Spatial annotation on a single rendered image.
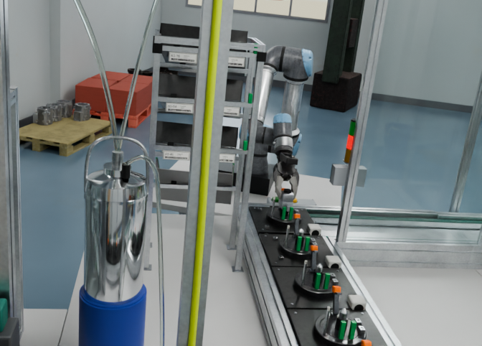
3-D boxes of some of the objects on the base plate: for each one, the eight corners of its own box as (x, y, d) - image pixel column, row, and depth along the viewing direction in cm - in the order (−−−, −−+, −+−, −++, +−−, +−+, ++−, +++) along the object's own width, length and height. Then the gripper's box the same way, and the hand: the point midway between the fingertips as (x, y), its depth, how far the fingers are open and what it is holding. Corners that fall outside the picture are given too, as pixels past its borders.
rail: (232, 223, 241) (235, 199, 238) (428, 230, 256) (433, 208, 252) (234, 229, 236) (237, 204, 233) (434, 235, 250) (439, 213, 247)
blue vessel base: (82, 363, 149) (83, 272, 140) (142, 363, 151) (147, 273, 143) (74, 406, 134) (74, 308, 126) (140, 405, 137) (145, 309, 128)
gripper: (295, 156, 235) (297, 204, 227) (266, 153, 233) (268, 204, 225) (300, 147, 227) (303, 198, 219) (271, 146, 225) (272, 197, 217)
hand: (287, 195), depth 220 cm, fingers closed on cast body, 4 cm apart
